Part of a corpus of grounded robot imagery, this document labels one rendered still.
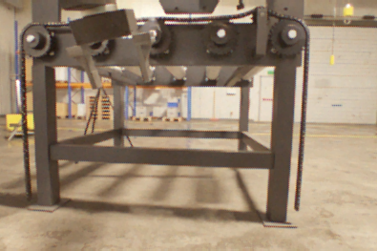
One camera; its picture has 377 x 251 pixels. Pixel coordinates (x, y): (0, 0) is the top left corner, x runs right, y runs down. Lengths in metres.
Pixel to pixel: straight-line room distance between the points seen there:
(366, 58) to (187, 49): 11.98
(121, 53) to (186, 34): 0.32
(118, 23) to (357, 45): 12.34
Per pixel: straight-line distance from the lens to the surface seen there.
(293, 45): 1.03
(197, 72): 1.93
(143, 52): 0.47
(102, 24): 0.48
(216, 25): 0.99
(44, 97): 1.24
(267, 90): 10.41
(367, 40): 12.94
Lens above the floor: 0.54
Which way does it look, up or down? 5 degrees down
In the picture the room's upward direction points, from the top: 1 degrees clockwise
